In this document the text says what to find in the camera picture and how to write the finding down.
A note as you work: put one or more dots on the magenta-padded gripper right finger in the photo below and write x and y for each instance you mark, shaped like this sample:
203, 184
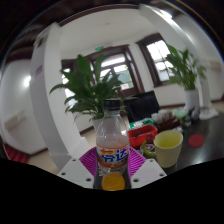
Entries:
148, 173

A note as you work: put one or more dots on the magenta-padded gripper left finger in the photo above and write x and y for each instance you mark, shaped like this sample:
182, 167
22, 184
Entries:
75, 173

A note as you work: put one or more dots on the clear orange-label drink bottle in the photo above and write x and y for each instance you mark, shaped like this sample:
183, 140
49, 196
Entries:
112, 133

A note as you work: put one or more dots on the pale yellow-green cup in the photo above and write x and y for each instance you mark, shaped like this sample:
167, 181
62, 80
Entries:
168, 153

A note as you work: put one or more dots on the red plastic box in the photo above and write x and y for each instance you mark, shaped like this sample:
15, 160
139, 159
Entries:
141, 138

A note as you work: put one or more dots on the green flat box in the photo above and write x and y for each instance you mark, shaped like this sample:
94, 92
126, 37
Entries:
140, 124

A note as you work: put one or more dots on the flat round red coaster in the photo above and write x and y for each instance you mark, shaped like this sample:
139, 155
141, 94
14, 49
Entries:
196, 141

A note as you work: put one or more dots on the box of white sachets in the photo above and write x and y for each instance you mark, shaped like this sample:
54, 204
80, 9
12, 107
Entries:
161, 116

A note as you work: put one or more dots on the red carpeted staircase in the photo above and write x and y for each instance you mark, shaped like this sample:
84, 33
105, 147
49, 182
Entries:
16, 155

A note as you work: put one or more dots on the black chair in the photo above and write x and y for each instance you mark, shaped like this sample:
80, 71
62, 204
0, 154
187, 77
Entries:
141, 106

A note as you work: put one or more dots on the light green small container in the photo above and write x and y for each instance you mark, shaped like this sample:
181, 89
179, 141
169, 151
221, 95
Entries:
180, 113

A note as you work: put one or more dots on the grey round ball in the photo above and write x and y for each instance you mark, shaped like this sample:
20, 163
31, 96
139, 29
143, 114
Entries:
195, 114

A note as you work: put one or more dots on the leafy plant in white pot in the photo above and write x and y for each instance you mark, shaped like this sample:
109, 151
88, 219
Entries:
86, 90
183, 66

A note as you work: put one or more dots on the white printed leaflet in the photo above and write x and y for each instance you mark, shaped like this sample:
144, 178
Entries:
208, 114

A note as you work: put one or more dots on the dark brown double door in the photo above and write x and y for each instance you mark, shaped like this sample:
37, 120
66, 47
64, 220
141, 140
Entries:
125, 75

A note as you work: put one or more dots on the purple sign on column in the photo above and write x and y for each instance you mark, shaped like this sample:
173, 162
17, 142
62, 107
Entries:
38, 71

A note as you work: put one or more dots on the dark brown framed window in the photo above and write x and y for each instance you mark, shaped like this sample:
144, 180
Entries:
158, 56
68, 62

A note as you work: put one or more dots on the green exit sign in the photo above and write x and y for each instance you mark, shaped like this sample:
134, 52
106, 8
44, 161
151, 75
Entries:
99, 48

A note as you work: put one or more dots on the glowing column lamp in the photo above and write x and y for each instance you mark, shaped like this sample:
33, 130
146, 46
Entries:
167, 14

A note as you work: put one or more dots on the white wall radiator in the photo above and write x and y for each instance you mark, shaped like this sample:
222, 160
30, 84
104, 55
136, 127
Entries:
215, 65
15, 120

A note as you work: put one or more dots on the glowing wall lamp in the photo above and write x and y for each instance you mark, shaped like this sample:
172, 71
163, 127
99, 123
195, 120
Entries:
27, 81

